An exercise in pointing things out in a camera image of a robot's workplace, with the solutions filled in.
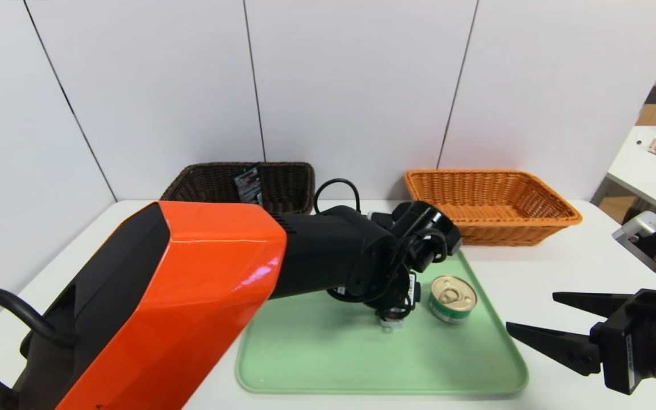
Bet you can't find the black left camera cable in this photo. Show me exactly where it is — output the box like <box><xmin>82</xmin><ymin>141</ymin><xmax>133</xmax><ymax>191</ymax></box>
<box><xmin>313</xmin><ymin>178</ymin><xmax>362</xmax><ymax>215</ymax></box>

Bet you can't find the light green plastic tray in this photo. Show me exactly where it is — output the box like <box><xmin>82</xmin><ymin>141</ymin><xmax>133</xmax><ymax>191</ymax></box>
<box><xmin>236</xmin><ymin>240</ymin><xmax>530</xmax><ymax>395</ymax></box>

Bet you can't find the orange wicker basket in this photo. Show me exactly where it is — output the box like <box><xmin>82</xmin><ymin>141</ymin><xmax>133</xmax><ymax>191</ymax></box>
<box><xmin>404</xmin><ymin>169</ymin><xmax>583</xmax><ymax>247</ymax></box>

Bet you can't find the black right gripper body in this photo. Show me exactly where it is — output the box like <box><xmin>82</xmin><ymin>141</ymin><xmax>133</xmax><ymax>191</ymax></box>
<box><xmin>599</xmin><ymin>285</ymin><xmax>656</xmax><ymax>396</ymax></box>

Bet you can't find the white side table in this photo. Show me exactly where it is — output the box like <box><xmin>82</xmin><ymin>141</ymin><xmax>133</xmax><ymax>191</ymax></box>
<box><xmin>607</xmin><ymin>126</ymin><xmax>656</xmax><ymax>223</ymax></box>

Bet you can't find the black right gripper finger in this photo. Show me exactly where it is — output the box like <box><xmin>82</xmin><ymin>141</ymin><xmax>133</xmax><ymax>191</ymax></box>
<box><xmin>552</xmin><ymin>291</ymin><xmax>633</xmax><ymax>318</ymax></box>
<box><xmin>505</xmin><ymin>321</ymin><xmax>602</xmax><ymax>377</ymax></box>

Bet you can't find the gold lid green label can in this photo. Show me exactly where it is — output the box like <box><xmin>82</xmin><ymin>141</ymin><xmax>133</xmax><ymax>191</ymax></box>
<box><xmin>428</xmin><ymin>275</ymin><xmax>478</xmax><ymax>325</ymax></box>

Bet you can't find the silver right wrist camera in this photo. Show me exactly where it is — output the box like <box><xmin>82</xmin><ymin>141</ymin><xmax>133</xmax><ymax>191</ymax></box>
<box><xmin>613</xmin><ymin>211</ymin><xmax>656</xmax><ymax>277</ymax></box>

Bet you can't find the dark brown wicker basket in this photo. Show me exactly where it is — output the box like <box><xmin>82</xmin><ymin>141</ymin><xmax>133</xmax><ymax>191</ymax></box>
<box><xmin>160</xmin><ymin>162</ymin><xmax>316</xmax><ymax>216</ymax></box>

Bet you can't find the black cosmetic tube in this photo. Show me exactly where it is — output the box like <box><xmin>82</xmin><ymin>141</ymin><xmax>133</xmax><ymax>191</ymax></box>
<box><xmin>233</xmin><ymin>163</ymin><xmax>264</xmax><ymax>206</ymax></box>

